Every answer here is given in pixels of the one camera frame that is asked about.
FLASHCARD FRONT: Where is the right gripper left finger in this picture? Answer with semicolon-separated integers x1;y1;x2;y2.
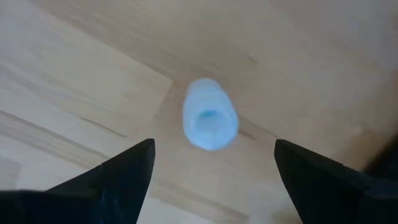
46;139;155;224

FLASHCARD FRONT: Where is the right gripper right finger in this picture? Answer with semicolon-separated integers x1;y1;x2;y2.
274;139;398;224

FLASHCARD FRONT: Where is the clear medicine bottle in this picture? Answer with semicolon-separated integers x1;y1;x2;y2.
182;77;239;152

